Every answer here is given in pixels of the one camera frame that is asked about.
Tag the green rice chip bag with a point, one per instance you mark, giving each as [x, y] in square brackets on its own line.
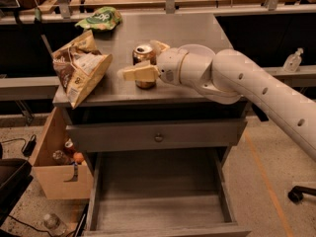
[103, 19]

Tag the grey cabinet with drawers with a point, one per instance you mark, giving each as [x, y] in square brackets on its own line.
[157, 154]

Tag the bottle in box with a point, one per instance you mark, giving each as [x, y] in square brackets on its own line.
[61, 158]

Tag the clear sanitizer bottle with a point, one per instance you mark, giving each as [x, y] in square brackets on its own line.
[293, 61]

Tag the plastic water bottle on floor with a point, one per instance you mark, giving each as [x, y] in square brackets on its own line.
[54, 225]

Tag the black chair base leg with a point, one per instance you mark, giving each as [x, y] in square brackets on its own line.
[296, 194]

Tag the cardboard box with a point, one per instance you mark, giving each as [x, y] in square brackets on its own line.
[59, 176]

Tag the white bowl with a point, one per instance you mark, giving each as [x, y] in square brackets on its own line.
[199, 50]

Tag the black power adapter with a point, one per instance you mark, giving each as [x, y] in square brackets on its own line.
[30, 146]

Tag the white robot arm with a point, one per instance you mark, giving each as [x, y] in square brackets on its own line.
[225, 77]

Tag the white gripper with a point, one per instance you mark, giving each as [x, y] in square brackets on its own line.
[168, 64]

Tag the orange fruit in box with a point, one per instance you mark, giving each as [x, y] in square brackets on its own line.
[78, 157]

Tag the red can in box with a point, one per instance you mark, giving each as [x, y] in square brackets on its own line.
[69, 147]

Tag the brown chip bag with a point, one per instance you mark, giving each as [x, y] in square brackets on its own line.
[80, 67]

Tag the orange soda can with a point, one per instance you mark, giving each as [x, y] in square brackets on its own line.
[143, 52]

